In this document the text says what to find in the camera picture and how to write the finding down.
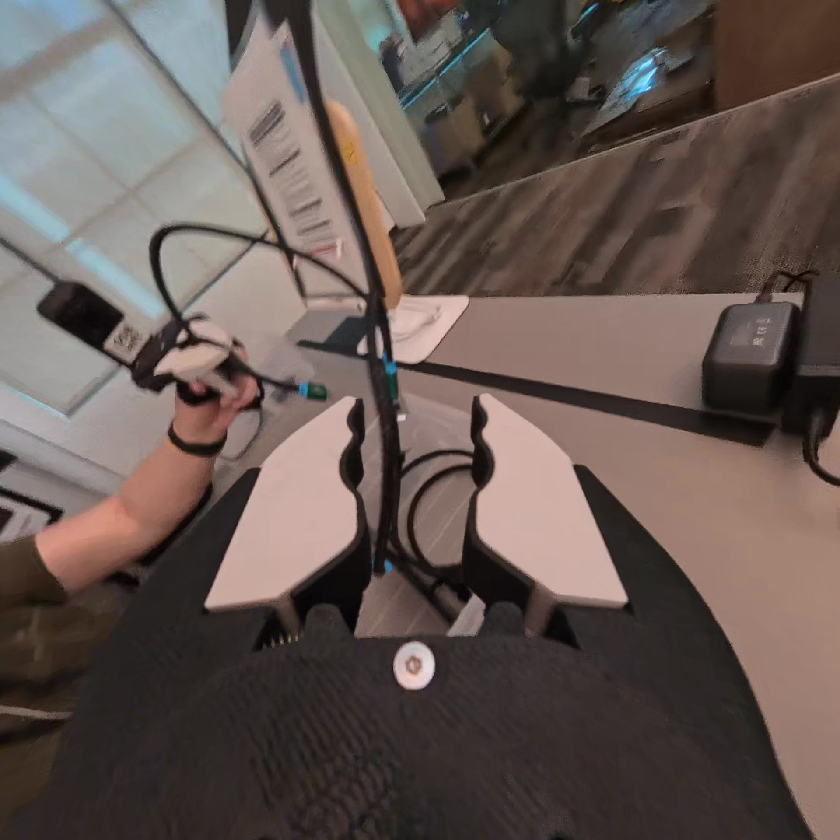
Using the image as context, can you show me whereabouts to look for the large frosted window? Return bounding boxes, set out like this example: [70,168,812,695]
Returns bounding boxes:
[0,0,280,421]

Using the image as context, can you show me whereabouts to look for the black power brick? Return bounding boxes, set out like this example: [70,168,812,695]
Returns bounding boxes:
[780,276,840,488]

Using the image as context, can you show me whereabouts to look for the black wristband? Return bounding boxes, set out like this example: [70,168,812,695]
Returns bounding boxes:
[166,422,229,458]

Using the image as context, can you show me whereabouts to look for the black power adapter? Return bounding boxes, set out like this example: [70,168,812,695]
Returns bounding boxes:
[701,301,800,416]

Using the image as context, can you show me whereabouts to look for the person's olive shirt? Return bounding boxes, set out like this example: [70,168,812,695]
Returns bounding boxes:
[0,533,142,729]

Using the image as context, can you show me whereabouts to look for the interior glass wall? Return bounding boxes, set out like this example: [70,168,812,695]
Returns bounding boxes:
[377,0,718,194]

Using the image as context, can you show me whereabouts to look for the person's left forearm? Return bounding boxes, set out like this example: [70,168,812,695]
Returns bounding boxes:
[33,446,227,598]

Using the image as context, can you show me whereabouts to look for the black switch pigtail cable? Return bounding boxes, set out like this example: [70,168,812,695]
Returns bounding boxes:
[399,448,476,568]

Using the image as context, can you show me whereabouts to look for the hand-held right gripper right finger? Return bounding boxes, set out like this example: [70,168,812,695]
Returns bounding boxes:
[462,394,631,632]

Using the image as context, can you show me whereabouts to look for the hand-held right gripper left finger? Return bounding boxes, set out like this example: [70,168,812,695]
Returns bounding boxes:
[203,395,371,632]

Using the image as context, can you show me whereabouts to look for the wooden cabinet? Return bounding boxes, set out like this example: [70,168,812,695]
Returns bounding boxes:
[713,0,840,112]

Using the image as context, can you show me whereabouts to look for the person's left hand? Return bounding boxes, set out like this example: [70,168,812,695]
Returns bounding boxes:
[167,344,265,448]

